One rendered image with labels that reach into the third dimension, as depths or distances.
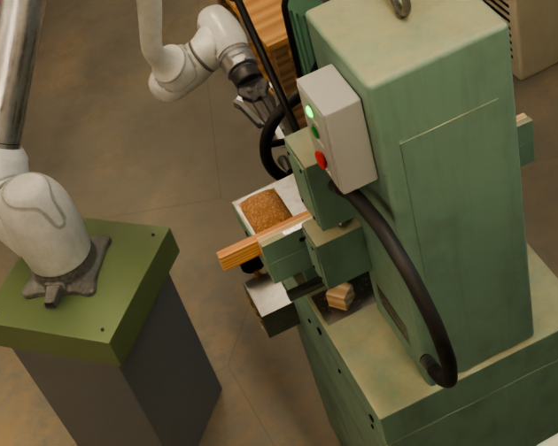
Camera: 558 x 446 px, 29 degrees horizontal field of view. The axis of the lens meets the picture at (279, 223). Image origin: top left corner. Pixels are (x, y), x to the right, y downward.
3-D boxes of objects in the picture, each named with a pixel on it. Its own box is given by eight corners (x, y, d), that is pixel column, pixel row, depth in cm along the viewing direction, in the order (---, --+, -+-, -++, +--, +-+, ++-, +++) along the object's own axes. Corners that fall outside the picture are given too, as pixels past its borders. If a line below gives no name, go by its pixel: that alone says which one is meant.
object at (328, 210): (343, 180, 185) (327, 117, 174) (366, 211, 178) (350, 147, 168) (299, 201, 184) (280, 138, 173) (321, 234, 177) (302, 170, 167)
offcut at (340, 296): (329, 306, 212) (325, 294, 209) (337, 291, 214) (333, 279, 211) (346, 311, 210) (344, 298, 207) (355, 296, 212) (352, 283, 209)
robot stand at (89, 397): (87, 461, 297) (0, 332, 255) (130, 372, 315) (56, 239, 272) (182, 481, 286) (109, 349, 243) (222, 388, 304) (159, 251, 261)
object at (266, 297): (280, 288, 253) (273, 266, 247) (300, 323, 244) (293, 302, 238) (248, 303, 252) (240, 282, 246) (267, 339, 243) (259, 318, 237)
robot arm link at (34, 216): (59, 288, 239) (22, 222, 224) (6, 261, 249) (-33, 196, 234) (106, 239, 247) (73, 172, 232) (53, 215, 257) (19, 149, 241)
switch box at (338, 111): (351, 142, 166) (332, 62, 154) (379, 179, 159) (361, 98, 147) (315, 158, 165) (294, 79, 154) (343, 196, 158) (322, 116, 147)
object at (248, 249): (494, 136, 220) (492, 122, 217) (499, 142, 218) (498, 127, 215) (220, 265, 212) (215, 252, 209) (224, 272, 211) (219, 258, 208)
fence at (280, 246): (530, 135, 218) (528, 115, 214) (534, 140, 216) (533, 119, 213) (265, 260, 210) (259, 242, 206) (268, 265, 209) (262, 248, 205)
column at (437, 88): (476, 259, 212) (435, -50, 161) (538, 336, 196) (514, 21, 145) (376, 308, 209) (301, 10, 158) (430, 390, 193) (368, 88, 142)
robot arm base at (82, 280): (16, 312, 245) (7, 297, 241) (42, 241, 260) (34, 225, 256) (90, 310, 241) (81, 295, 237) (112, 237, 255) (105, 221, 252)
